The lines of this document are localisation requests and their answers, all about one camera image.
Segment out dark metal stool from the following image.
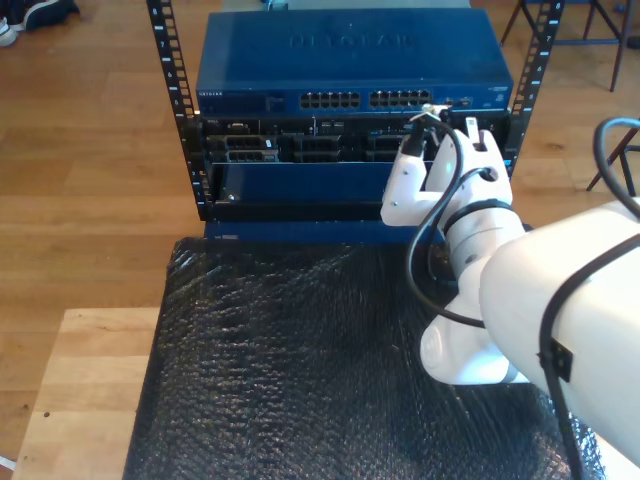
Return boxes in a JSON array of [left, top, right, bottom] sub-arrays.
[[586, 118, 640, 201]]

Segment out black bubble wrap mat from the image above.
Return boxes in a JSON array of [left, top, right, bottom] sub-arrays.
[[122, 235, 609, 480]]

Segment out black perforated rack post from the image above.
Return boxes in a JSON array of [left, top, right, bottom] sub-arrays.
[[145, 0, 211, 221], [492, 0, 566, 181]]

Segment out white shoe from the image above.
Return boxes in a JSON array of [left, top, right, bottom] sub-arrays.
[[0, 16, 19, 49]]

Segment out blue network switch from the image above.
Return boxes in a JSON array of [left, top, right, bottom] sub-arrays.
[[195, 8, 515, 117]]

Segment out black rack server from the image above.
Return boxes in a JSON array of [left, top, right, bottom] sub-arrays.
[[199, 115, 511, 165]]

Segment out dark sneaker white sole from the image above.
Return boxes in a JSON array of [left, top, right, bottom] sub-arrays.
[[20, 0, 82, 32]]

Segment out blue rack base panel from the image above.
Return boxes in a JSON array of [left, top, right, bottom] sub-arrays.
[[202, 219, 451, 246]]

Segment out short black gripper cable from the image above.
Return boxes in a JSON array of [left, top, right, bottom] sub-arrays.
[[427, 167, 515, 292]]

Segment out long black arm cable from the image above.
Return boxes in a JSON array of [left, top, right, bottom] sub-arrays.
[[405, 102, 640, 480]]

